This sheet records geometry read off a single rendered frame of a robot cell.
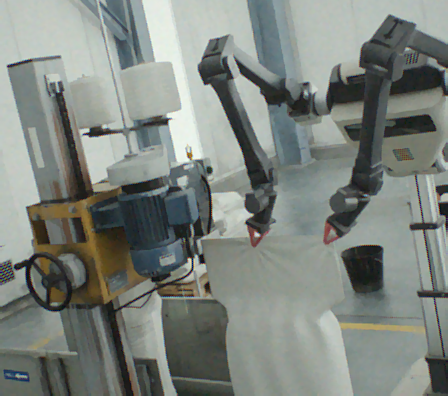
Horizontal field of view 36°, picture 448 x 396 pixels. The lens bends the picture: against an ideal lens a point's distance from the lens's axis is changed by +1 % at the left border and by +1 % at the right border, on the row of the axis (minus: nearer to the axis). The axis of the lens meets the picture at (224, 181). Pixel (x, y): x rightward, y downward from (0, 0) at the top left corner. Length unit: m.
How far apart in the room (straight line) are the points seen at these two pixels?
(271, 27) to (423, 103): 8.72
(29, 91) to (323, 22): 8.95
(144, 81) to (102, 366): 0.87
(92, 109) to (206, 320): 1.09
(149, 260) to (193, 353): 1.08
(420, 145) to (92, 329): 1.22
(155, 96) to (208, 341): 1.25
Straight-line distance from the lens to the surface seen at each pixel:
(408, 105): 2.31
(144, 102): 2.05
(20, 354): 2.89
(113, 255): 2.12
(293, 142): 10.98
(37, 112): 2.07
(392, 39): 1.79
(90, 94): 2.24
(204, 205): 2.48
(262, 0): 10.99
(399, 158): 2.49
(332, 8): 10.75
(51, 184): 2.09
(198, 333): 2.96
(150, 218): 1.98
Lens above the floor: 1.61
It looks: 9 degrees down
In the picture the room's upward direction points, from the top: 12 degrees counter-clockwise
